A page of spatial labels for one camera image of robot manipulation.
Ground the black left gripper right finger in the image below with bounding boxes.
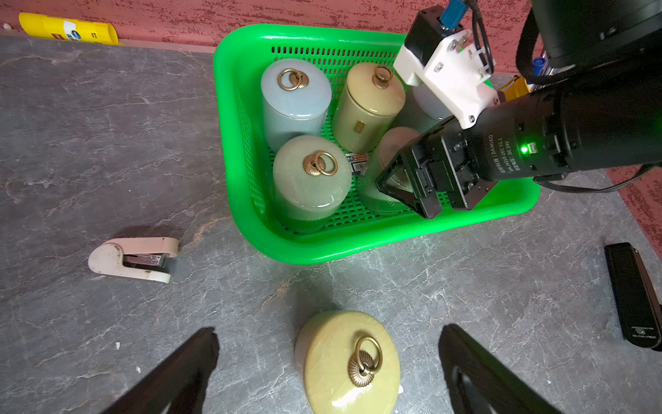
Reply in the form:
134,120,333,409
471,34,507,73
439,324,559,413

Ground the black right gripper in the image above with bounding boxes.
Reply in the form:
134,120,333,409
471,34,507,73
376,87,574,219

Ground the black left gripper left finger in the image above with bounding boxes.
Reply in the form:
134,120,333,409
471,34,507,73
104,327,219,413

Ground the green tea canister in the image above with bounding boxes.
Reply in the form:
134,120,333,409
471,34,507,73
272,136,353,234
356,127,420,216

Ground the beige tea canister back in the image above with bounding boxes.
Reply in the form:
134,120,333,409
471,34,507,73
332,62,406,154

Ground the beige tea canister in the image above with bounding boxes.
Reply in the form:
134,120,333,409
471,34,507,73
332,62,406,154
295,310,401,413

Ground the grey-blue tea canister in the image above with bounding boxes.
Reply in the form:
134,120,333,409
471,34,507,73
260,59,332,152
391,84,453,134

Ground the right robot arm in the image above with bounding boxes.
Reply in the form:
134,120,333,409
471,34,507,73
375,1,661,219

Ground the green plastic basket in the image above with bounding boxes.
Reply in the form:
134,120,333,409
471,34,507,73
213,24,541,266

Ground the barcode sticker label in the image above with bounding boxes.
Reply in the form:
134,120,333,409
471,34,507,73
346,153,369,176

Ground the pink stapler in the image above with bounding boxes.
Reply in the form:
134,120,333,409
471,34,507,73
88,237,179,284

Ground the black stapler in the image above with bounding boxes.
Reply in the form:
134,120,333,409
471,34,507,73
604,243,661,352

